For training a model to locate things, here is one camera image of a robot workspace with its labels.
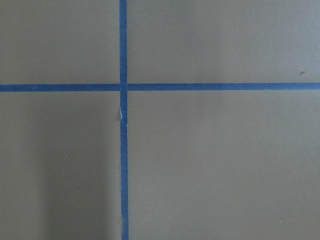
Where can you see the brown paper table mat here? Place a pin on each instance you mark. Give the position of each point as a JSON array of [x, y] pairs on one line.
[[202, 165]]

